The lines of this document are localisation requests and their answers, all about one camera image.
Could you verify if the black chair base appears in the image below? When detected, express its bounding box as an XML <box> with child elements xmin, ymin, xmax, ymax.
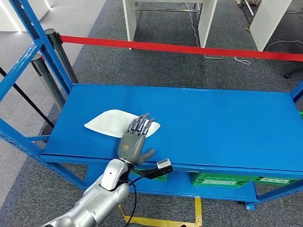
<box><xmin>283</xmin><ymin>66</ymin><xmax>303</xmax><ymax>79</ymax></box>

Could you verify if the white plastic shell part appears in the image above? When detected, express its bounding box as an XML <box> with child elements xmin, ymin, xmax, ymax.
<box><xmin>84</xmin><ymin>109</ymin><xmax>161</xmax><ymax>139</ymax></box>

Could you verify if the white desk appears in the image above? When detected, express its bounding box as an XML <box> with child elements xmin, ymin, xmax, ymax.
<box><xmin>122</xmin><ymin>0</ymin><xmax>218</xmax><ymax>50</ymax></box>
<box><xmin>244</xmin><ymin>0</ymin><xmax>303</xmax><ymax>52</ymax></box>

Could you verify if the black camera cable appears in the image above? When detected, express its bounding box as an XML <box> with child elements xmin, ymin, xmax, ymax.
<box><xmin>123</xmin><ymin>175</ymin><xmax>138</xmax><ymax>227</ymax></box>

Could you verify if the black pole with round base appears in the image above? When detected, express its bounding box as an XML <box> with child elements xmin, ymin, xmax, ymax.
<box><xmin>0</xmin><ymin>66</ymin><xmax>55</xmax><ymax>143</ymax></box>

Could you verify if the red barrier belt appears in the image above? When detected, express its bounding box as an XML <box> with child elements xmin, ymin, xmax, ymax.
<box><xmin>59</xmin><ymin>35</ymin><xmax>303</xmax><ymax>62</ymax></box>

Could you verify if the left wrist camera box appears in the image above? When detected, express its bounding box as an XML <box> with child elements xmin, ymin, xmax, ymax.
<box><xmin>129</xmin><ymin>158</ymin><xmax>173</xmax><ymax>181</ymax></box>

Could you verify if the white display plinth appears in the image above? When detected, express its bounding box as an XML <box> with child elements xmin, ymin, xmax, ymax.
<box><xmin>0</xmin><ymin>0</ymin><xmax>54</xmax><ymax>33</ymax></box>

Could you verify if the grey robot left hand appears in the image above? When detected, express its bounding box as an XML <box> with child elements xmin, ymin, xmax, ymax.
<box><xmin>117</xmin><ymin>113</ymin><xmax>156</xmax><ymax>166</ymax></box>

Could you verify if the chrome stanchion post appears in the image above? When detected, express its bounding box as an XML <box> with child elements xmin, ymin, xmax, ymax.
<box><xmin>31</xmin><ymin>53</ymin><xmax>66</xmax><ymax>110</ymax></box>
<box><xmin>45</xmin><ymin>28</ymin><xmax>79</xmax><ymax>85</ymax></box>

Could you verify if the blue metal shelf rack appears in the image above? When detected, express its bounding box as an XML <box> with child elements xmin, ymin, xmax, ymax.
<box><xmin>0</xmin><ymin>0</ymin><xmax>303</xmax><ymax>211</ymax></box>

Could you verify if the white floor cable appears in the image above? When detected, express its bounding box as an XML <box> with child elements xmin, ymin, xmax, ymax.
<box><xmin>184</xmin><ymin>2</ymin><xmax>303</xmax><ymax>66</ymax></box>

